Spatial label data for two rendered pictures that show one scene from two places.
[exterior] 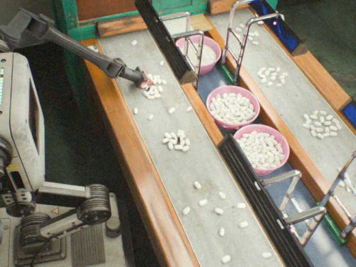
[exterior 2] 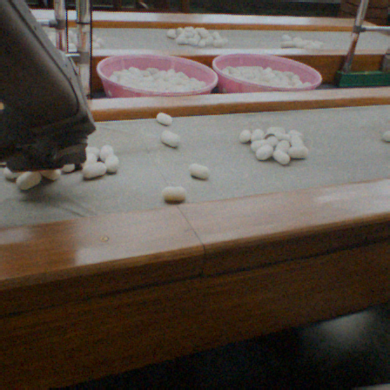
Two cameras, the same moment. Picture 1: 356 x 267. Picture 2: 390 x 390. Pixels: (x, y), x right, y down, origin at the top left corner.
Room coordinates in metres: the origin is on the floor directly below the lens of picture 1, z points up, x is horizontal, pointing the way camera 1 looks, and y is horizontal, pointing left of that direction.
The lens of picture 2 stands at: (1.38, 0.80, 1.11)
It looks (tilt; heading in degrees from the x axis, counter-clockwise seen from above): 31 degrees down; 270
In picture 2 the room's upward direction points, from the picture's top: 7 degrees clockwise
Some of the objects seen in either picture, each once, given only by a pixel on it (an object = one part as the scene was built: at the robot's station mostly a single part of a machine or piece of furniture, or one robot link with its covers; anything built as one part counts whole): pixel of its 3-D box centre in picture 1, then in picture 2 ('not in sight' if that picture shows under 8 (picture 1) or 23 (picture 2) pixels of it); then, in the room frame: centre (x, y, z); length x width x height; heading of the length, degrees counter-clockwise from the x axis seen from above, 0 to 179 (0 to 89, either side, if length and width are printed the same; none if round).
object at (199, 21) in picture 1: (182, 26); not in sight; (2.08, 0.03, 0.77); 0.33 x 0.15 x 0.01; 116
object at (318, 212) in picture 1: (277, 225); not in sight; (0.77, -0.40, 0.90); 0.20 x 0.19 x 0.45; 26
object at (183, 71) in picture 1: (163, 33); not in sight; (1.61, 0.11, 1.08); 0.62 x 0.08 x 0.07; 26
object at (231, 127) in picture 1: (231, 110); (157, 91); (1.49, -0.26, 0.72); 0.27 x 0.27 x 0.10
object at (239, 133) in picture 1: (258, 152); (263, 87); (1.24, -0.39, 0.72); 0.27 x 0.27 x 0.10
